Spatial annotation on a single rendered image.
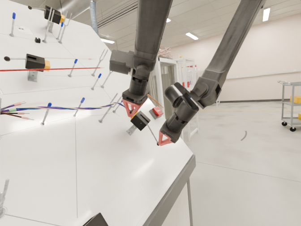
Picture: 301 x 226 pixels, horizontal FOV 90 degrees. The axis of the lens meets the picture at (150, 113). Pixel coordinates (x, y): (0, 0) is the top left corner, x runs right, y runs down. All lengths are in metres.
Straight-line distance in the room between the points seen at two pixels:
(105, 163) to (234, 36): 0.53
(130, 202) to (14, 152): 0.31
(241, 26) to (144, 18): 0.33
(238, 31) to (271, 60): 7.94
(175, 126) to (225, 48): 0.27
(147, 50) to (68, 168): 0.35
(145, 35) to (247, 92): 8.22
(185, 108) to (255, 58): 8.06
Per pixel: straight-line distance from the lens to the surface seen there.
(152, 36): 0.34
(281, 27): 8.66
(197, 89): 0.45
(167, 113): 1.55
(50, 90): 0.60
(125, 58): 0.47
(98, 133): 0.54
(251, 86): 8.46
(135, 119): 0.56
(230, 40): 0.54
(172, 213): 0.77
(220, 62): 0.50
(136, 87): 0.49
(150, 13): 0.30
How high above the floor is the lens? 1.24
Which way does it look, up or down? 10 degrees down
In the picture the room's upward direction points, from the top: 6 degrees counter-clockwise
